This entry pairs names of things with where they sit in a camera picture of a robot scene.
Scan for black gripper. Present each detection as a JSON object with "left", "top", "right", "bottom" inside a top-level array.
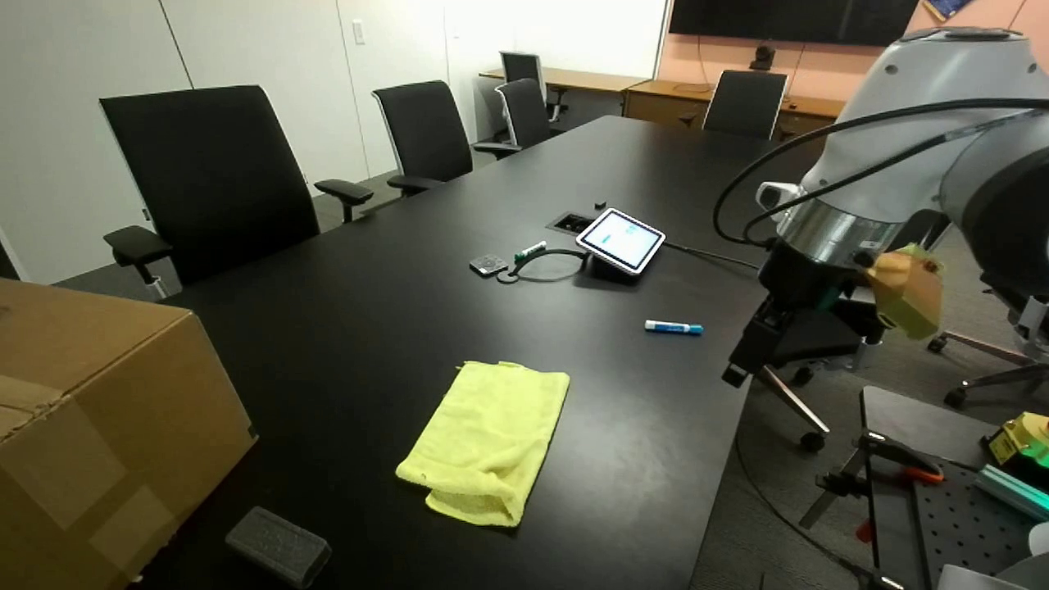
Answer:
[{"left": 722, "top": 242, "right": 884, "bottom": 390}]

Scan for yellow terry cloth towel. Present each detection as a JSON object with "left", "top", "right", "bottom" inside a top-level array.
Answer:
[{"left": 394, "top": 359, "right": 574, "bottom": 531}]

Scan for black chair with silver legs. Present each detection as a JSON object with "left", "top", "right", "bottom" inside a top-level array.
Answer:
[
  {"left": 749, "top": 207, "right": 956, "bottom": 451},
  {"left": 928, "top": 292, "right": 1049, "bottom": 411}
]

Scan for blue marker pen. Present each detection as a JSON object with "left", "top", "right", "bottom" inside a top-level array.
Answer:
[{"left": 638, "top": 315, "right": 709, "bottom": 341}]

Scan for white screen tablet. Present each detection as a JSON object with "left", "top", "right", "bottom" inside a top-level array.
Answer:
[{"left": 574, "top": 205, "right": 672, "bottom": 279}]

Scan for dark wooden cabinet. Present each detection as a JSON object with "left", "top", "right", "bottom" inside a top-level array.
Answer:
[{"left": 618, "top": 77, "right": 852, "bottom": 138}]

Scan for green yellow box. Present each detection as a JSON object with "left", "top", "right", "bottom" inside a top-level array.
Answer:
[{"left": 982, "top": 411, "right": 1049, "bottom": 474}]

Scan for black perforated metal plate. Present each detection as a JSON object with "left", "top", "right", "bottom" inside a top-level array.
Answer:
[{"left": 858, "top": 383, "right": 1049, "bottom": 590}]

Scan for teal flat tool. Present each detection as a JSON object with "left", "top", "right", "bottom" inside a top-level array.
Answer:
[{"left": 973, "top": 462, "right": 1049, "bottom": 524}]

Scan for light wooden desk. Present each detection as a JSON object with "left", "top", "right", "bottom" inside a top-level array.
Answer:
[{"left": 479, "top": 65, "right": 661, "bottom": 112}]

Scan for dark grey padded armrest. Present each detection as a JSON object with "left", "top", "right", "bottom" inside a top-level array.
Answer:
[{"left": 223, "top": 505, "right": 334, "bottom": 590}]

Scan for large black office chair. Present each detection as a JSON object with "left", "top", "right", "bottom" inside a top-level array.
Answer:
[{"left": 97, "top": 82, "right": 378, "bottom": 300}]

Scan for brown cardboard box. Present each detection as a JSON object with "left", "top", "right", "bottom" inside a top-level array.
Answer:
[{"left": 0, "top": 274, "right": 260, "bottom": 590}]

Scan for tan wrist camera box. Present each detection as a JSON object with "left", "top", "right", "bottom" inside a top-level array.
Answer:
[{"left": 869, "top": 242, "right": 948, "bottom": 345}]

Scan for orange handled pliers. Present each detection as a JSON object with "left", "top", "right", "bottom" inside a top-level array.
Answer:
[{"left": 798, "top": 430, "right": 950, "bottom": 531}]

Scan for black floor cable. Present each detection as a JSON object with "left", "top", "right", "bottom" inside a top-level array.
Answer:
[{"left": 726, "top": 430, "right": 878, "bottom": 584}]

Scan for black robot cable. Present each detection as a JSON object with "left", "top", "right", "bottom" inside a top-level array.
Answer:
[{"left": 712, "top": 96, "right": 1049, "bottom": 246}]

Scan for thin black table cable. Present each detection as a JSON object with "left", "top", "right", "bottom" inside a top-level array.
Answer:
[{"left": 499, "top": 242, "right": 594, "bottom": 289}]

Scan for black wall television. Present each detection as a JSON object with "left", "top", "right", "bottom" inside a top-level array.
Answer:
[{"left": 667, "top": 0, "right": 923, "bottom": 50}]

